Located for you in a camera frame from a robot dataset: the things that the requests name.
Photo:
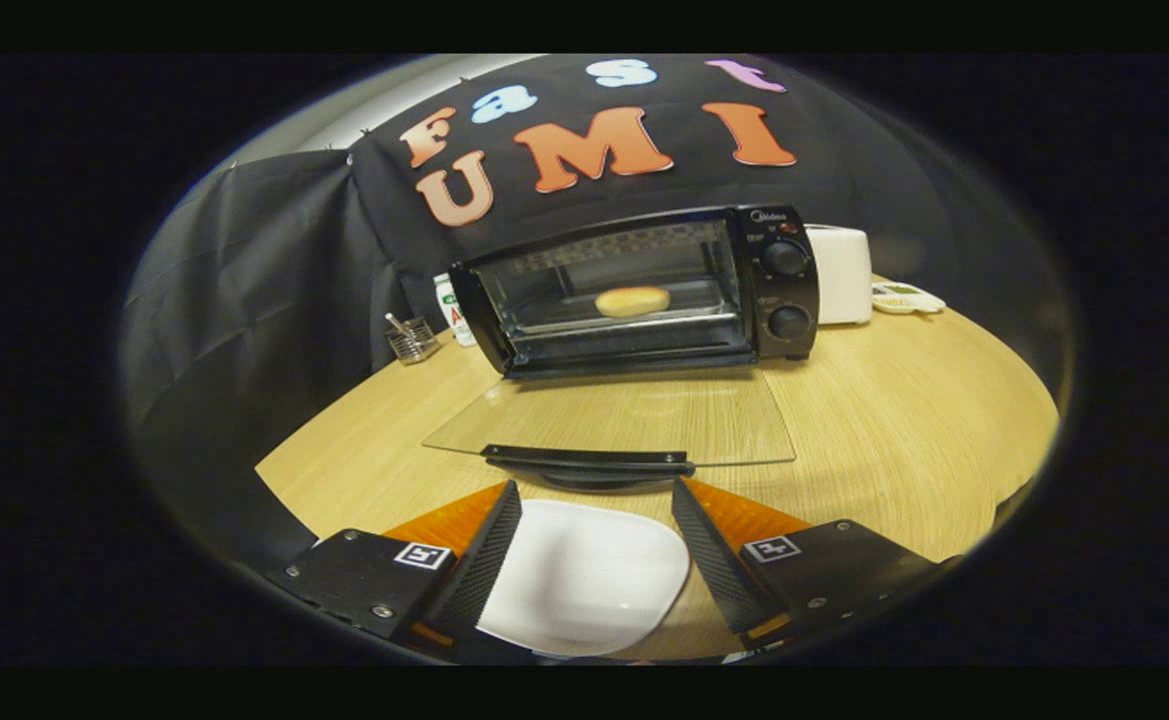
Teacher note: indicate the white countertop appliance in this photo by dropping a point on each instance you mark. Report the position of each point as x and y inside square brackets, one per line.
[844, 275]

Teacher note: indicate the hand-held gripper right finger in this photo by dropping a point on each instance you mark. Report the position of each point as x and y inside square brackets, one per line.
[714, 565]

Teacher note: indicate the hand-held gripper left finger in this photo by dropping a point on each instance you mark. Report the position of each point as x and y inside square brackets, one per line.
[479, 570]

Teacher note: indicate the white bottle with green label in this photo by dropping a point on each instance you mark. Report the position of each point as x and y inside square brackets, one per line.
[452, 320]

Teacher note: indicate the white square plate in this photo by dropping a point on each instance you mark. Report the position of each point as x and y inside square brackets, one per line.
[584, 580]

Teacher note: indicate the black toaster oven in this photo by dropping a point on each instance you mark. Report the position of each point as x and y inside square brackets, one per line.
[784, 290]

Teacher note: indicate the black backdrop cloth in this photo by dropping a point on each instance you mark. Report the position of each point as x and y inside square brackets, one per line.
[244, 280]

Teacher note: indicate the thin metal stick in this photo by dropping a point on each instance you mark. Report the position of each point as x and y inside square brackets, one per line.
[396, 323]

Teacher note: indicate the glazed donut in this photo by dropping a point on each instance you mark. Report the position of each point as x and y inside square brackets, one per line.
[632, 301]

